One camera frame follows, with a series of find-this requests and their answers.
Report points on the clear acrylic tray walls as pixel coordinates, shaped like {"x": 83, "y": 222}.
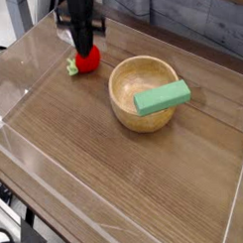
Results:
{"x": 64, "y": 153}

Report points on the red plush fruit green stem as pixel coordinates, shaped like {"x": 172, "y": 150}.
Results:
{"x": 84, "y": 65}

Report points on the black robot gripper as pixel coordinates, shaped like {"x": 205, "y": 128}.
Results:
{"x": 81, "y": 10}

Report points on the black metal table bracket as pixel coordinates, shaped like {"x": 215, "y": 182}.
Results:
{"x": 28, "y": 233}

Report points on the green rectangular block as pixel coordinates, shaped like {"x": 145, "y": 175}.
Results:
{"x": 161, "y": 97}

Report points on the clear acrylic corner bracket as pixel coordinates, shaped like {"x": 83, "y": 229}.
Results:
{"x": 64, "y": 35}

